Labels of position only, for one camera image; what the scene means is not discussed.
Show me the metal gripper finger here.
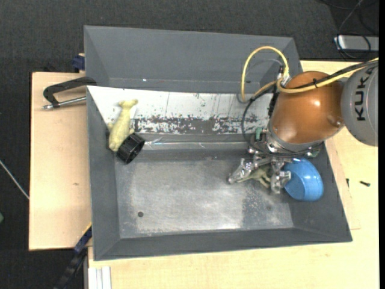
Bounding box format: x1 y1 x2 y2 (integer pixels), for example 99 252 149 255
227 157 273 185
269 163 293 195

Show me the olive green toy animal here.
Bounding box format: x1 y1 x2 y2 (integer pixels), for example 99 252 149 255
244 165 272 189

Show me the blue plastic bowl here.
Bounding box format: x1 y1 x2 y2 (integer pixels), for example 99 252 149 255
282 157 325 202

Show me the grey metal bin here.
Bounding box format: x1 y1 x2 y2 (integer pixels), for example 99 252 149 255
83 25 353 262

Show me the pale yellow toy animal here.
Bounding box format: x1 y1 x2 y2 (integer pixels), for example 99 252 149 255
107 98 140 153

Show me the black plastic ring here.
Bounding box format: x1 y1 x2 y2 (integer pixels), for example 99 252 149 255
116 132 146 165

